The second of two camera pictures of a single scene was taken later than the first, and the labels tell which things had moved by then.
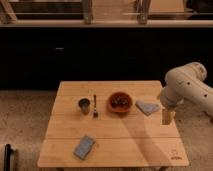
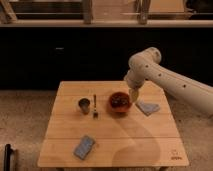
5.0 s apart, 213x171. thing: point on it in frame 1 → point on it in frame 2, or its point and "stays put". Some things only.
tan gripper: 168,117 → 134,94
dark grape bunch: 120,101 stays put
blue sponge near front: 84,147 stays put
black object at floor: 7,157 stays put
